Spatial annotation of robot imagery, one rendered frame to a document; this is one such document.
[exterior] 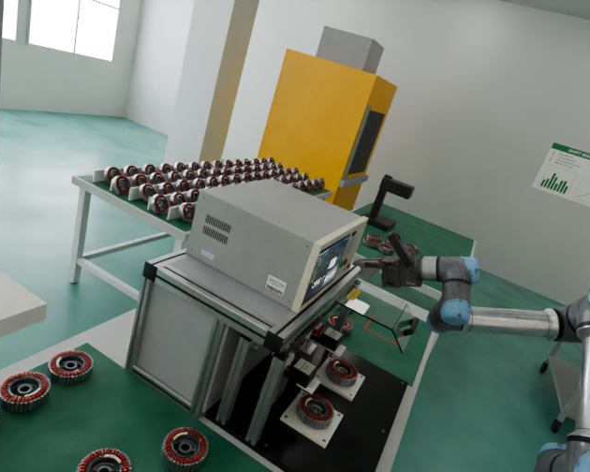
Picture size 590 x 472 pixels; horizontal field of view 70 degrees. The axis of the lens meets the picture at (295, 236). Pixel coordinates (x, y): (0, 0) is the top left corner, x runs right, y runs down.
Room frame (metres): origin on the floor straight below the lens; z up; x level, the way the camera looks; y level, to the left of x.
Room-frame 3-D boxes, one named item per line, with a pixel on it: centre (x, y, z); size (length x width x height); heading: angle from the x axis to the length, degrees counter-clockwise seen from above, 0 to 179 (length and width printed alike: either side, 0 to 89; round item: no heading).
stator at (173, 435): (0.78, 0.10, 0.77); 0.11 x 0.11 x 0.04
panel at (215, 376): (1.22, -0.02, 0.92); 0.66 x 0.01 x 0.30; 160
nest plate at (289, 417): (1.02, -0.22, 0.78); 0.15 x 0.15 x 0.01; 70
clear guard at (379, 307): (1.31, -0.32, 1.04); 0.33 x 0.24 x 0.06; 70
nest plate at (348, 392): (1.25, -0.30, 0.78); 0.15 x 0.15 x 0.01; 70
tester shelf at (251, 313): (1.25, 0.04, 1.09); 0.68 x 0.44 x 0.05; 160
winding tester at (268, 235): (1.26, 0.04, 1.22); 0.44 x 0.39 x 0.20; 160
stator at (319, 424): (1.02, -0.22, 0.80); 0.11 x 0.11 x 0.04
